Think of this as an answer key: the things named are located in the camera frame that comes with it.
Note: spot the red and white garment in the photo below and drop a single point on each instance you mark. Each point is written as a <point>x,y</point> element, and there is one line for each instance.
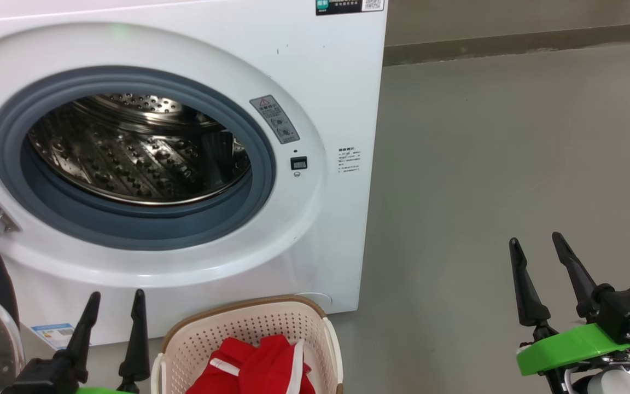
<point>260,366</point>

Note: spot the stainless steel washing machine drum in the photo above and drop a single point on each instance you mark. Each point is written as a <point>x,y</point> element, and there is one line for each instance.
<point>129,158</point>

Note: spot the grey warning sticker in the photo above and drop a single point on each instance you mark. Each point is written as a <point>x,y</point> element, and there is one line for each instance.
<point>274,119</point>

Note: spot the blue energy label sticker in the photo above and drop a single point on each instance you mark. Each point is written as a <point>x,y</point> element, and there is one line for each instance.
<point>52,334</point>

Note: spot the white front-load washing machine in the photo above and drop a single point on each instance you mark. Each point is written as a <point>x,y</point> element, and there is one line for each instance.
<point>320,82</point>

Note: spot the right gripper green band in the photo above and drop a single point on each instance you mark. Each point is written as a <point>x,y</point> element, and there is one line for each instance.
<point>566,347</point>

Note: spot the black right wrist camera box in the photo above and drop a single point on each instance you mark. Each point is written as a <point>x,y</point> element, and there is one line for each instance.
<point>629,314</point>

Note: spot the grey skirting board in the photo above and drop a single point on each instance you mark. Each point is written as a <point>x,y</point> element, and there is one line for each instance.
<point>512,46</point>

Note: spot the round white drain filter cover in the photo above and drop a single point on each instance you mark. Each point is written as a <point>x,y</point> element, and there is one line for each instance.
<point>320,301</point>

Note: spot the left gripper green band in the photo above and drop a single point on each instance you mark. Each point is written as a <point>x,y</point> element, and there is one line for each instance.
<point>104,390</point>

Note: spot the black sticker with QR code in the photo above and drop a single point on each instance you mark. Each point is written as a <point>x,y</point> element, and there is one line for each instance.
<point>348,6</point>

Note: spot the cream perforated basket brown rim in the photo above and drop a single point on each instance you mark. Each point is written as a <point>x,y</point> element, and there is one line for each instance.
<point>200,339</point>

